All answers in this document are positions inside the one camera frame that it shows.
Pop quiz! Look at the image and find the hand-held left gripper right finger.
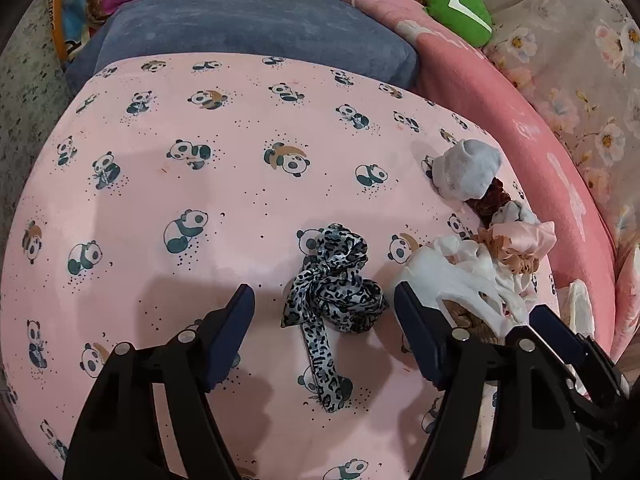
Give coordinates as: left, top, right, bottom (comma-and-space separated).
393, 282, 621, 480

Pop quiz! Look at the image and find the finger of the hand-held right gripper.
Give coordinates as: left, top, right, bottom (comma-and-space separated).
530, 305, 631, 411

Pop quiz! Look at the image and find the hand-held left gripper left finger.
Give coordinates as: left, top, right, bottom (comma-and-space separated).
62, 284, 256, 480

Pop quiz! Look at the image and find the white plastic bag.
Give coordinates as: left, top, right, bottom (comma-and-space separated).
395, 234, 597, 341

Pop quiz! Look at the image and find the leopard print hair scarf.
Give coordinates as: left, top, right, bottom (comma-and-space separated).
282, 222, 391, 413

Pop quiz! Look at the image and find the white sock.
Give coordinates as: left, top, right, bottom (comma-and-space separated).
432, 140, 502, 201

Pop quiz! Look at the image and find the peach scrunchie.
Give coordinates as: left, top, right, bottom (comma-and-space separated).
477, 227, 543, 277

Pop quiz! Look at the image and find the pink satin scrunchie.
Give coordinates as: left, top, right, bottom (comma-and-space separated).
492, 220, 557, 261

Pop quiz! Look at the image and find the white cloth scrunchie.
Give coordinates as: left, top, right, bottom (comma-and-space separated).
492, 201, 539, 226

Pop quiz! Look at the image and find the pink panda print sheet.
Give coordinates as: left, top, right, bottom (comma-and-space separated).
0, 52, 561, 480

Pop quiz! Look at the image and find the dark red scrunchie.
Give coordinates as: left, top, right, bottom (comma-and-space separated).
467, 177, 513, 223

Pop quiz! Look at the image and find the pink blanket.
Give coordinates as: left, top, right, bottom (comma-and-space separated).
332, 0, 640, 361

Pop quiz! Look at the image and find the grey floral sheet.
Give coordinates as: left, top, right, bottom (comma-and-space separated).
457, 0, 640, 261

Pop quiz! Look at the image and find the blue-grey cushion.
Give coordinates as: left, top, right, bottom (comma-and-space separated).
65, 0, 421, 96

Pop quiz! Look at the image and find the green check-mark cushion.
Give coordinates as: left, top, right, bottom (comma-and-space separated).
425, 0, 493, 46

